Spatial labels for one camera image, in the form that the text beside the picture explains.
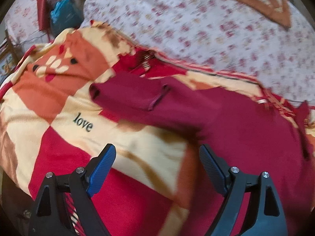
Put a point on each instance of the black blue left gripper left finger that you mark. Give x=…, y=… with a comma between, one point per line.
x=50, y=214

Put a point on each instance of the red orange cream patterned blanket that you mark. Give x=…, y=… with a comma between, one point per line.
x=49, y=123

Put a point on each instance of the red cloth strip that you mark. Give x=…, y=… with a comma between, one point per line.
x=43, y=15

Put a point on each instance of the white floral bed sheet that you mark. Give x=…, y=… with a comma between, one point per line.
x=224, y=34

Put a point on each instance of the teal plastic bag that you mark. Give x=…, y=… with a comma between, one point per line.
x=64, y=15

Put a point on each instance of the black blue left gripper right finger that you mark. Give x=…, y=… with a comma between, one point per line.
x=264, y=214

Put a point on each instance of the maroon long-sleeve garment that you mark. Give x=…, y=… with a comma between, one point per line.
x=238, y=129

